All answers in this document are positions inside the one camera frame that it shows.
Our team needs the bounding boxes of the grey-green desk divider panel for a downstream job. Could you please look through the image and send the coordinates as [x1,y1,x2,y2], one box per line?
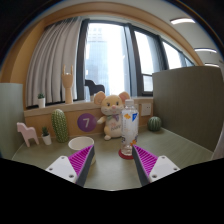
[0,82,26,159]
[152,65,224,153]

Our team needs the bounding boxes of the pale yellow cup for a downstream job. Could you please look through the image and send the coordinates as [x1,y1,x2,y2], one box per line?
[67,136,97,166]

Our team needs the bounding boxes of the round green cactus ornament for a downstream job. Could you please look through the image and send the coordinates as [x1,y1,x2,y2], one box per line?
[147,115,163,132]

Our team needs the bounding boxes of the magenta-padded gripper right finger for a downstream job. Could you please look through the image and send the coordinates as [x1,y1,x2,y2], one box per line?
[131,144,181,186]

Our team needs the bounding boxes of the dark-framed window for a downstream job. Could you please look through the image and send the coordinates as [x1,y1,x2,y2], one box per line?
[76,18,196,101]

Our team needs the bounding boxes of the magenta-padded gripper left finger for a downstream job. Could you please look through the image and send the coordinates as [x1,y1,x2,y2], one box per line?
[45,144,96,187]

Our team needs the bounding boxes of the white wall socket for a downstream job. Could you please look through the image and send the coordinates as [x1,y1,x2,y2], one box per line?
[139,102,152,117]

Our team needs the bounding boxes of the clear plastic water bottle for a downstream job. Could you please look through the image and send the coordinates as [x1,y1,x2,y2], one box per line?
[120,98,140,157]

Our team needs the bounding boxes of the grey-white curtain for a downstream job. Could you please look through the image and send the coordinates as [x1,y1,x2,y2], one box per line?
[25,17,83,108]

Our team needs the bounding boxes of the beige plush mouse toy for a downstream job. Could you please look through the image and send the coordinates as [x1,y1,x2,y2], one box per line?
[93,90,131,141]

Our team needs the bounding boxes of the pink horse figurine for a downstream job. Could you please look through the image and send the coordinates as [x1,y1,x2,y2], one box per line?
[16,121,40,148]

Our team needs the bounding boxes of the small plant in white pot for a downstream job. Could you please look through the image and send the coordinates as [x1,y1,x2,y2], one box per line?
[36,93,47,109]
[40,125,53,146]

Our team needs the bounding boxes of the black horse figurine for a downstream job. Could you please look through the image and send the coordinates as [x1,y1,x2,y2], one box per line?
[84,79,106,98]

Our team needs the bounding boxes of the round purple number sign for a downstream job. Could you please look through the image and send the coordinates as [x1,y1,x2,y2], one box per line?
[76,112,98,133]

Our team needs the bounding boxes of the ceiling lights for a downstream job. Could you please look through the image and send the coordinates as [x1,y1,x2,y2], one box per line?
[170,17,221,68]

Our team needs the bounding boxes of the tall green cactus ornament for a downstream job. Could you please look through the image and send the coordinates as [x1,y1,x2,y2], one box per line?
[50,108,70,144]

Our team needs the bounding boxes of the wooden hand sculpture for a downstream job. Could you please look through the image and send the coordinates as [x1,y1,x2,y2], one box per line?
[61,64,75,105]

